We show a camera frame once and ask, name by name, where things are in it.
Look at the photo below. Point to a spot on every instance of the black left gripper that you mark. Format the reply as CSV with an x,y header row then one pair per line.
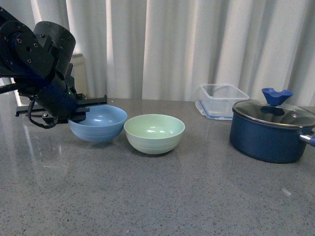
x,y
58,102

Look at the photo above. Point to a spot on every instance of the blue bowl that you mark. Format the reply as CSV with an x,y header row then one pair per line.
x,y
102,123

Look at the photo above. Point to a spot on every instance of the green bowl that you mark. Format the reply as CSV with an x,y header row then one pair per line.
x,y
154,133

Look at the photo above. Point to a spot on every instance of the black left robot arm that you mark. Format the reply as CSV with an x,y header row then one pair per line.
x,y
39,63

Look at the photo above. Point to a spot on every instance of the cream toaster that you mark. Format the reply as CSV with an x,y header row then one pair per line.
x,y
79,73

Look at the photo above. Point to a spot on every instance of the white curtain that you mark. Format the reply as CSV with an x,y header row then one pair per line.
x,y
165,49

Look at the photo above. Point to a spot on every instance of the clear plastic food container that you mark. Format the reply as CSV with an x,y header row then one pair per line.
x,y
215,101

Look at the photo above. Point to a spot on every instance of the glass pot lid blue knob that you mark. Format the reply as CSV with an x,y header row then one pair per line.
x,y
275,111

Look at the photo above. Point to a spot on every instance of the blue cooking pot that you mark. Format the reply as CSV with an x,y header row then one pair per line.
x,y
269,143

